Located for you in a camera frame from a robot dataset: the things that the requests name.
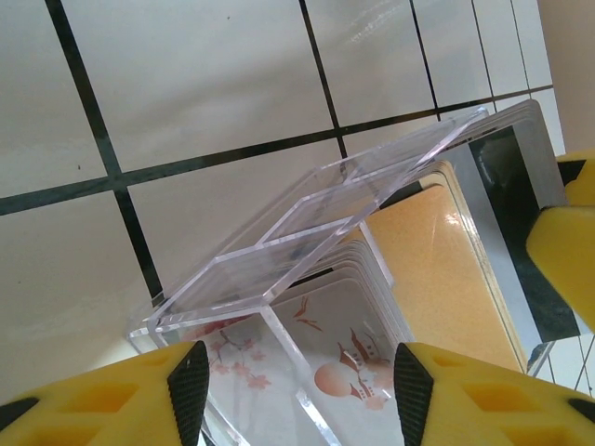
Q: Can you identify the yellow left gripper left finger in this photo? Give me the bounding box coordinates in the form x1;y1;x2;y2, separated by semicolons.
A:
0;340;211;446

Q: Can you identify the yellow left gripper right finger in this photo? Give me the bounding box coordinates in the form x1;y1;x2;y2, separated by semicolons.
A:
392;341;595;446

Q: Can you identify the gold card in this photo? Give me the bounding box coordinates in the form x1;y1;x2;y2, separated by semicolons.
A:
366;183;529;373

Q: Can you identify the clear acrylic card stand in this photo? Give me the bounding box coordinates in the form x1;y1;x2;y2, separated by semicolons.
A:
127;106;549;446

